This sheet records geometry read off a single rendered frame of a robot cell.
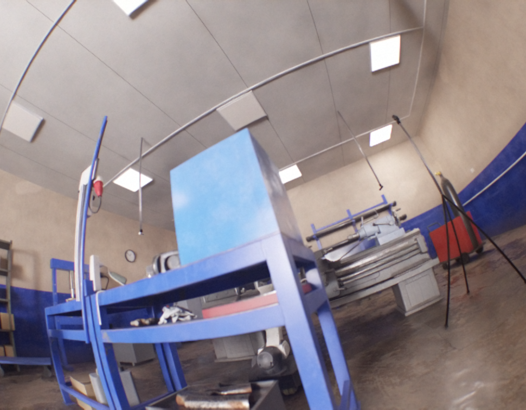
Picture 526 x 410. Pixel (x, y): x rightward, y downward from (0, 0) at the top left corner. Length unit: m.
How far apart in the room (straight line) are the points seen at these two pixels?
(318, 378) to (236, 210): 0.54
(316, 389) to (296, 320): 0.21
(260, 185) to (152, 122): 3.09
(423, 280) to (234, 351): 2.37
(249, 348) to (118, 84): 3.69
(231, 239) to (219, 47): 2.61
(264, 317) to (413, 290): 2.20
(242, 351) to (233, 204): 2.49
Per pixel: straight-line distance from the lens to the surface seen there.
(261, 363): 1.56
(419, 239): 2.64
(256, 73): 3.32
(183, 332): 0.81
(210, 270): 0.72
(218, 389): 1.20
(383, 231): 2.79
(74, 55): 3.19
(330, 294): 2.47
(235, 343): 3.03
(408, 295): 2.67
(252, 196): 0.69
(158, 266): 1.08
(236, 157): 0.78
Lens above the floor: 0.69
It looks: 23 degrees up
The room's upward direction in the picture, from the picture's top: 17 degrees counter-clockwise
